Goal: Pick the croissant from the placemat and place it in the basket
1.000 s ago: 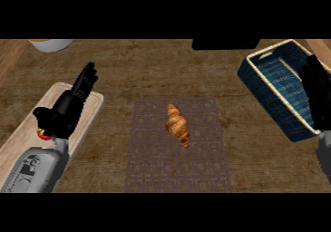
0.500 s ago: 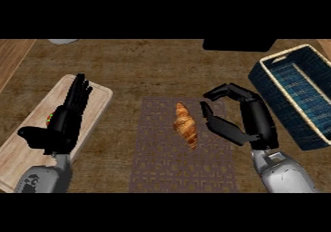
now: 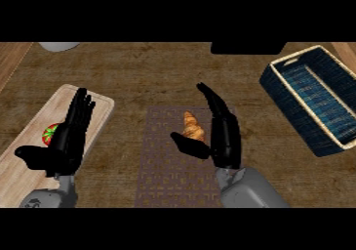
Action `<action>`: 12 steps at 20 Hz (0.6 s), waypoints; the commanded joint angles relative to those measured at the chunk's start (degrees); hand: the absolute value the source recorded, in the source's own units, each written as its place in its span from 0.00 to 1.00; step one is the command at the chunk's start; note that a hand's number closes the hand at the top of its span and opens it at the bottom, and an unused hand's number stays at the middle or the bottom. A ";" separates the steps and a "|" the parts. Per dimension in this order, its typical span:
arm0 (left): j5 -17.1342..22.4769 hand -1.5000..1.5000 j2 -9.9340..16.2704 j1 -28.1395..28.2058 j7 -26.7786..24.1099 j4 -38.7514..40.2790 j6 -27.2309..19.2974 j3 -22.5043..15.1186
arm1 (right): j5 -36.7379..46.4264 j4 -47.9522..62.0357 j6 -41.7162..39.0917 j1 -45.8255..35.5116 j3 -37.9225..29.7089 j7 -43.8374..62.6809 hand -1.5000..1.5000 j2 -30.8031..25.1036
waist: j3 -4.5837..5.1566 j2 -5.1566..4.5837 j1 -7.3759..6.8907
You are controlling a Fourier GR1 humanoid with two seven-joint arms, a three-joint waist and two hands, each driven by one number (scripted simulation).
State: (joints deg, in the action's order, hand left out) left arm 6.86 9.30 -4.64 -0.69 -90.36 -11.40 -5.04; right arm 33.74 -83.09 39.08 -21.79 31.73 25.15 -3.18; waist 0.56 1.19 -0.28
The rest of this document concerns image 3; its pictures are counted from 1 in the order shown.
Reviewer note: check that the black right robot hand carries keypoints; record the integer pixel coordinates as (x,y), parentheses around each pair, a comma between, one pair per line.
(225,136)

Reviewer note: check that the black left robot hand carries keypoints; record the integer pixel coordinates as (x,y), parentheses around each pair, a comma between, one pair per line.
(66,143)

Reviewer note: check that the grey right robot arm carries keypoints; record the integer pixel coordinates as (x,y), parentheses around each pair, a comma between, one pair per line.
(250,190)

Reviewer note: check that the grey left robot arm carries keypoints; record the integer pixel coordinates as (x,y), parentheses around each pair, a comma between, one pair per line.
(52,195)

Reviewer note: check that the golden brown croissant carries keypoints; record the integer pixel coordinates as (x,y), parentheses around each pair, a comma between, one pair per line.
(193,127)

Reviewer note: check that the brown patterned placemat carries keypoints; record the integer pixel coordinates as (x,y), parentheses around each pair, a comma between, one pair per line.
(175,175)

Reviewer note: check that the dark blue wicker basket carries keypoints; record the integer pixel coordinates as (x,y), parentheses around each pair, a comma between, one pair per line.
(320,101)

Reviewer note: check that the pale wooden cutting board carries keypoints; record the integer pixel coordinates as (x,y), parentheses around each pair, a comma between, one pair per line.
(27,162)

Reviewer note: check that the black appliance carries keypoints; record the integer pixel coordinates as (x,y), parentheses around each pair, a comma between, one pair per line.
(247,48)

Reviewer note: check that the pale grey round object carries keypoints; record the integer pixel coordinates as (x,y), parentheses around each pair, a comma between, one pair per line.
(60,46)

